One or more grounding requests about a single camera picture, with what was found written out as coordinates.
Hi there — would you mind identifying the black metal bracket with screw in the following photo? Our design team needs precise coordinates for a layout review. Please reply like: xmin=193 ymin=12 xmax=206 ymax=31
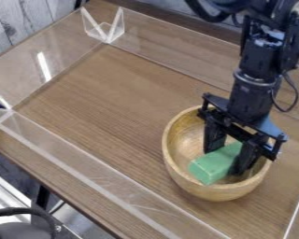
xmin=31 ymin=215 xmax=83 ymax=239

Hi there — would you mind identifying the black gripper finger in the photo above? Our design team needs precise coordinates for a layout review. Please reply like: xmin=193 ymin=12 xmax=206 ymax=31
xmin=204 ymin=120 xmax=228 ymax=153
xmin=230 ymin=138 xmax=268 ymax=176

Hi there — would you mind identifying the clear acrylic tray wall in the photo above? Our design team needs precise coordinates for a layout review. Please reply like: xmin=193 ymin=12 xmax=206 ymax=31
xmin=0 ymin=0 xmax=299 ymax=239

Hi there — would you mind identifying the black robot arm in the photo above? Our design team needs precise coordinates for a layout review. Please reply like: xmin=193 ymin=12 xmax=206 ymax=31
xmin=185 ymin=0 xmax=299 ymax=175

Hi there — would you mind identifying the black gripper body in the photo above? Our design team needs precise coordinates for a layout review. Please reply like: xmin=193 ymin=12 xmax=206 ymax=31
xmin=197 ymin=70 xmax=288 ymax=161

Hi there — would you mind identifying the light wooden bowl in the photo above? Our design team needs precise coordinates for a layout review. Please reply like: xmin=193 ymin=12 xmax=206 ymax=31
xmin=162 ymin=105 xmax=272 ymax=202

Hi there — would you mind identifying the black table leg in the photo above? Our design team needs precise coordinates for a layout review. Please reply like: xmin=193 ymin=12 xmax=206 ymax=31
xmin=36 ymin=186 xmax=51 ymax=210

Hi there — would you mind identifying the clear acrylic corner bracket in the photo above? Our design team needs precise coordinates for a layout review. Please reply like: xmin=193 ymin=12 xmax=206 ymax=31
xmin=81 ymin=7 xmax=125 ymax=44

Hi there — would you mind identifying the black cable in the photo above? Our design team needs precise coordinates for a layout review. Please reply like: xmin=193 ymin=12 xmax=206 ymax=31
xmin=0 ymin=206 xmax=58 ymax=239

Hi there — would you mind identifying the green rectangular block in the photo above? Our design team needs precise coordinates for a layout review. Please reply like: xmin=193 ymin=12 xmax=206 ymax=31
xmin=189 ymin=141 xmax=242 ymax=185

